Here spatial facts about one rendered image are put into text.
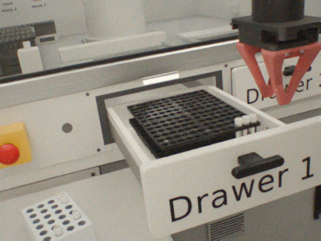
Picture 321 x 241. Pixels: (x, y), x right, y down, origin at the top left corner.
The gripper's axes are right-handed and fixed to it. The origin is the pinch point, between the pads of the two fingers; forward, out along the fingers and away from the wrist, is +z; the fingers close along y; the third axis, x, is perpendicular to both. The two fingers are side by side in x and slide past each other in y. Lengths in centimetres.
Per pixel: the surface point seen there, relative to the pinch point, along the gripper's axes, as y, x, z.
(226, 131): 12.2, 0.5, 9.8
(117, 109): 37.7, 13.0, 11.8
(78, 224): 14.2, 26.4, 20.7
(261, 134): 3.2, 0.0, 6.9
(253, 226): 37, -20, 56
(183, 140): 13.5, 7.6, 10.2
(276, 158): -1.0, 0.6, 8.4
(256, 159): 0.1, 2.7, 8.6
